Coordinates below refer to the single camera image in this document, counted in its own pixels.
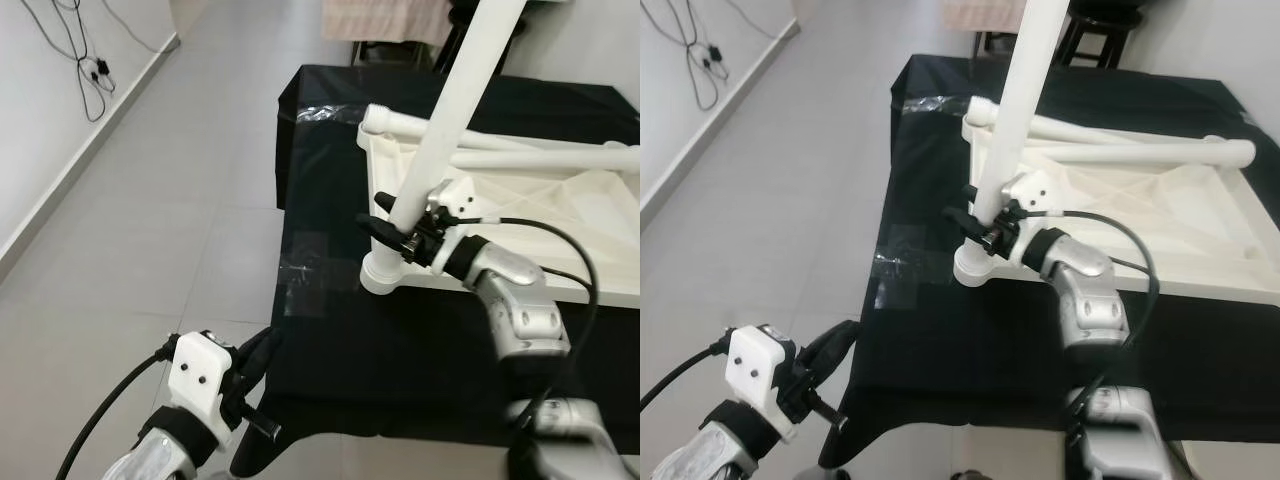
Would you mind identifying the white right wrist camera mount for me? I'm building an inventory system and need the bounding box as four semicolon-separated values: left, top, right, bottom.
425;178;479;269
1003;170;1066;263

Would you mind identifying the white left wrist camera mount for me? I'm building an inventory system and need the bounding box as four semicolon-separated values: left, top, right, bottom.
725;325;801;441
165;332;236;441

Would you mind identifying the white plastic table top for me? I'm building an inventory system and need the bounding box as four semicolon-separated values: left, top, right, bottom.
358;105;641;306
955;95;1280;301

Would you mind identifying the beige checked cloth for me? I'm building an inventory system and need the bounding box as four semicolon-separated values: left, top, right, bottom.
322;0;456;43
940;0;1031;31

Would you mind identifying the black wall cable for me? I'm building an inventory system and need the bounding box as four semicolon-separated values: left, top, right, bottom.
642;0;791;111
20;0;166;123

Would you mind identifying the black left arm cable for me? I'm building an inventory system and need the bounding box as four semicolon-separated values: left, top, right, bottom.
55;340;186;480
640;335;736;411

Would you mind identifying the black wooden stool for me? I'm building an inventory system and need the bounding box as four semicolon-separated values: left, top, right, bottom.
432;0;531;73
1055;0;1141;69

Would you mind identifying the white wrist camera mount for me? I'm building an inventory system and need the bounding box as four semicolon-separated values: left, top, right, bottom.
725;325;801;441
165;332;236;441
425;178;479;269
1003;170;1066;263

